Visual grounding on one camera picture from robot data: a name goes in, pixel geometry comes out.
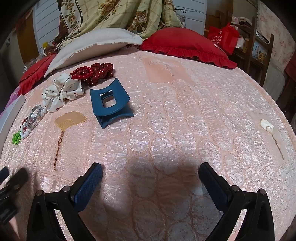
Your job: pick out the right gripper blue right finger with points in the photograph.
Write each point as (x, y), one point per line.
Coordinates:
(217, 187)

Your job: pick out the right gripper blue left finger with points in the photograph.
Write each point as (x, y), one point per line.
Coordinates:
(85, 185)

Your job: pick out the blue hair claw clip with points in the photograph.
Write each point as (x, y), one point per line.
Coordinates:
(110, 103)

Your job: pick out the white cherry print scrunchie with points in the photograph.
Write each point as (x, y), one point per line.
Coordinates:
(62, 89)

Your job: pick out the dark red polka dot scrunchie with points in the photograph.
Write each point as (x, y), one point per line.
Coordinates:
(94, 74)

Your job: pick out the white shallow tray box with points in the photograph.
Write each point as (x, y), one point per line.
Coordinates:
(8, 117)

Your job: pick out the pink embroidered bedspread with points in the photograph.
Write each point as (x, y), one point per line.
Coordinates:
(184, 113)

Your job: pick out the red ruffled cushion left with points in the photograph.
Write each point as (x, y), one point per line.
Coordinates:
(34, 74)

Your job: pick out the red ruffled cushion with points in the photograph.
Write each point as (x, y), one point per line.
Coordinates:
(34, 74)
(187, 44)

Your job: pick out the wooden chair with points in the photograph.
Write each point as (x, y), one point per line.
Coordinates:
(257, 51)

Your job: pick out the white pillow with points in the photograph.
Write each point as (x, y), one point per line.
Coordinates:
(93, 44)

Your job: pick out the red ruffled cushion right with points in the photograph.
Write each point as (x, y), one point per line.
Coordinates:
(187, 44)

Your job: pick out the red shopping bag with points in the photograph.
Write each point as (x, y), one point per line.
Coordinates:
(225, 38)

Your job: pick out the floral beige quilt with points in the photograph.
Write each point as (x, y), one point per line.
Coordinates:
(140, 17)

